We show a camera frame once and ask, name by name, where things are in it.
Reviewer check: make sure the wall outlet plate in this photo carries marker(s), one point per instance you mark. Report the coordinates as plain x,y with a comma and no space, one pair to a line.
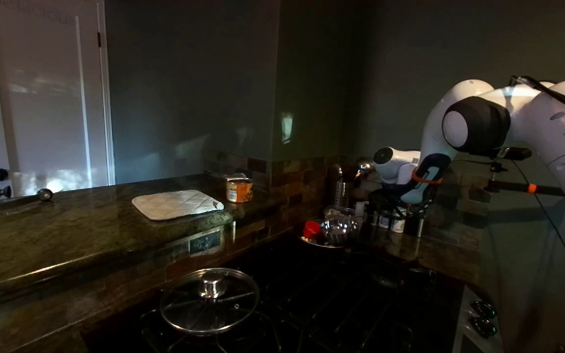
205,243

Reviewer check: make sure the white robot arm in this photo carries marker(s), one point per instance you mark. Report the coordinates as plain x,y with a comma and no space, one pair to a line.
517,121

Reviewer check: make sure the white door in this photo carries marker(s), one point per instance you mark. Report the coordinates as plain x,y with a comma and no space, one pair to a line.
56,123

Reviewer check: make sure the orange white small container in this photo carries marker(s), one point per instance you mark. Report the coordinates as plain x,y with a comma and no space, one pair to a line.
239,190

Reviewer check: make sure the black gas stove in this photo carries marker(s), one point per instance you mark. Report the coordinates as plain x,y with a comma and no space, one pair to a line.
325,301

